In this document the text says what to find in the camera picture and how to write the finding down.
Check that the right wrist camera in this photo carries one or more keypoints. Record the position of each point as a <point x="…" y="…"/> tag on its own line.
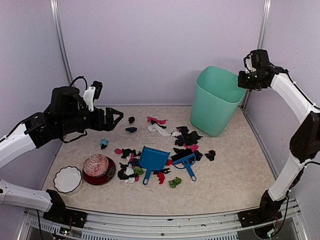
<point x="248" y="64"/>

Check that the white scalloped dish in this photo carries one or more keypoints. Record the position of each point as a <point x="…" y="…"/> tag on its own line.
<point x="68" y="180"/>

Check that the dark blue paper scrap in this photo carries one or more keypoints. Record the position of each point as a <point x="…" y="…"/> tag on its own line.
<point x="131" y="129"/>

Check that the light blue paper scrap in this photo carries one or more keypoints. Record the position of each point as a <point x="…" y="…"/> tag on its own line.
<point x="103" y="143"/>

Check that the right metal corner post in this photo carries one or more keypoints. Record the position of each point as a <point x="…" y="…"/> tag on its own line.
<point x="257" y="54"/>

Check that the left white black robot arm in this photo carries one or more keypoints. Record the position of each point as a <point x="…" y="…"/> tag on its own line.
<point x="67" y="113"/>

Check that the blue hand brush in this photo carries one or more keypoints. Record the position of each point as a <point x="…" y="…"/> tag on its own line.
<point x="185" y="163"/>

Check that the metal corner post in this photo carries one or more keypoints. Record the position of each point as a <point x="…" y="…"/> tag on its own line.
<point x="60" y="40"/>
<point x="257" y="54"/>

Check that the black scrap pile centre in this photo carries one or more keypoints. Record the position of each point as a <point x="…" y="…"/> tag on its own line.
<point x="189" y="141"/>

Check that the blue plastic dustpan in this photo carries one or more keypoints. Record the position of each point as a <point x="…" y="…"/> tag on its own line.
<point x="152" y="160"/>

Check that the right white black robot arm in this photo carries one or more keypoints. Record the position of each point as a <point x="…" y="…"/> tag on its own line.
<point x="259" y="74"/>

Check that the black paper scrap far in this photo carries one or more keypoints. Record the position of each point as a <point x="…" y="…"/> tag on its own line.
<point x="131" y="119"/>

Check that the mixed scrap pile left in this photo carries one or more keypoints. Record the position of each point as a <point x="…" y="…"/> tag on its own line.
<point x="130" y="172"/>

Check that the white paper scrap long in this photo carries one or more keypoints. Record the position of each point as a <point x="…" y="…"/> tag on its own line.
<point x="160" y="130"/>

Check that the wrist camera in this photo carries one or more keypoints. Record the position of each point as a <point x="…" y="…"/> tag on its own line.
<point x="248" y="64"/>
<point x="92" y="93"/>

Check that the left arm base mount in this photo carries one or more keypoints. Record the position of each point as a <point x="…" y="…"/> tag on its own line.
<point x="59" y="213"/>

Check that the teal plastic waste bin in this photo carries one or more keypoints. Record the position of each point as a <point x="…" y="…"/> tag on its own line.
<point x="215" y="100"/>

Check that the red paper scrap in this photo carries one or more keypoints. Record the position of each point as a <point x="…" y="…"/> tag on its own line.
<point x="161" y="177"/>

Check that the front aluminium rail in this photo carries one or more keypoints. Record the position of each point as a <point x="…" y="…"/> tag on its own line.
<point x="211" y="226"/>

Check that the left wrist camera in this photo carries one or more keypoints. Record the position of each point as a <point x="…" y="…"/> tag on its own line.
<point x="92" y="93"/>

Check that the pink paper scrap far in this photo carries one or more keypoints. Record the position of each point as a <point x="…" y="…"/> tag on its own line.
<point x="158" y="121"/>

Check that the left metal corner post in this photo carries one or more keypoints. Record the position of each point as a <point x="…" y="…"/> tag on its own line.
<point x="60" y="40"/>

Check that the green paper scrap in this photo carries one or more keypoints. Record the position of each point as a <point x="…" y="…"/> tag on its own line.
<point x="174" y="182"/>

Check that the black paper scrap right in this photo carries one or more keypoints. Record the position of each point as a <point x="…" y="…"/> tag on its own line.
<point x="210" y="155"/>

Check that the pink small paper scrap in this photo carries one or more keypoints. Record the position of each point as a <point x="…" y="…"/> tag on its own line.
<point x="118" y="151"/>

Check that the black paper scrap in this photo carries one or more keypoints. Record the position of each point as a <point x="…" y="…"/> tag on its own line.
<point x="210" y="155"/>
<point x="131" y="119"/>

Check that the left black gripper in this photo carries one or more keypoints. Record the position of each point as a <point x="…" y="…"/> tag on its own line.
<point x="108" y="125"/>

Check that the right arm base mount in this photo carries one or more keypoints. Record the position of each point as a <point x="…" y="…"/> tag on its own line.
<point x="260" y="215"/>

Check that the red patterned bowl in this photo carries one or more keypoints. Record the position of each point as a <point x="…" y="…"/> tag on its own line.
<point x="95" y="165"/>

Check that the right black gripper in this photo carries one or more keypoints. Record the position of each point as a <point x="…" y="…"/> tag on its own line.
<point x="241" y="82"/>

